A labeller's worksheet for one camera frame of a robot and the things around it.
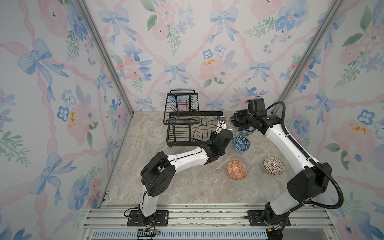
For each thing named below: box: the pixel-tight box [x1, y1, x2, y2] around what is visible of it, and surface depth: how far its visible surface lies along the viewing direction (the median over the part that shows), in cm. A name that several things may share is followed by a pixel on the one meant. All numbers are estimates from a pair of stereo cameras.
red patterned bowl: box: [226, 160, 248, 180], surface depth 90 cm
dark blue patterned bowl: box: [232, 136, 251, 152], surface depth 102 cm
